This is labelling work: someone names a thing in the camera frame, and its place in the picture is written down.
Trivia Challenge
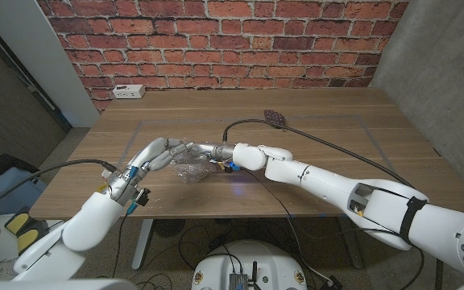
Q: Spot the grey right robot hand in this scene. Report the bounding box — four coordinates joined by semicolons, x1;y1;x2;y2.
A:
186;143;226;164

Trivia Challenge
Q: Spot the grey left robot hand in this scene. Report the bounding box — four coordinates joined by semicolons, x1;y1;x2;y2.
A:
130;137;195;175

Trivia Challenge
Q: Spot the clear plastic wrap sheet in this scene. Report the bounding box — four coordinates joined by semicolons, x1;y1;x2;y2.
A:
169;139;219;184

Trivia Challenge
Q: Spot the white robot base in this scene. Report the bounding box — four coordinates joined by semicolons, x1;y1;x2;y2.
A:
191;240;309;290

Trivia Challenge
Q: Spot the white power outlet box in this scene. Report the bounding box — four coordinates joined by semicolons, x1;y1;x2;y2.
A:
112;84;147;100

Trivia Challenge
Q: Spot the black round floor grille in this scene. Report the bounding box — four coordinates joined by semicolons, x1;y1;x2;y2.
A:
153;218;187;238

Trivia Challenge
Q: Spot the white table leg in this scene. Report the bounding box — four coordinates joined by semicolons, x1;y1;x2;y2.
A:
130;218;155;271

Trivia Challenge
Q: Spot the red brick printed backdrop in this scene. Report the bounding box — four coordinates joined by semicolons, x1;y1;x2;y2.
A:
36;0;410;113

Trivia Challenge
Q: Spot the yellow and black foot pedal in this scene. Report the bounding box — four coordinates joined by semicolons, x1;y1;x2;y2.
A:
4;206;51;257

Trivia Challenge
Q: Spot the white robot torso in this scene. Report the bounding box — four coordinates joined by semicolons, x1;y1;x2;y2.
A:
0;278;464;290

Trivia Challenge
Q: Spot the grey table leg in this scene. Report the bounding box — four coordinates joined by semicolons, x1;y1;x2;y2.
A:
338;219;364;270

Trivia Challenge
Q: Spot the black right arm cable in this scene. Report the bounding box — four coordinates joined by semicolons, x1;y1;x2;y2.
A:
222;118;416;190

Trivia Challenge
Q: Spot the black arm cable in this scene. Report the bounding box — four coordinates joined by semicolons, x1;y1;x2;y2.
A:
0;159;118;217
222;118;416;190

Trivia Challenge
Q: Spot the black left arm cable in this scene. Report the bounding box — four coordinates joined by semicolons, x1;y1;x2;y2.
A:
0;159;118;217

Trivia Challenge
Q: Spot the black floor cable loop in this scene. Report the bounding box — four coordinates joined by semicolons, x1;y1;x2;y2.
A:
177;224;233;276

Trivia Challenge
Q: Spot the white floor cable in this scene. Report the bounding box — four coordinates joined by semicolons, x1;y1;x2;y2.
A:
286;217;334;285

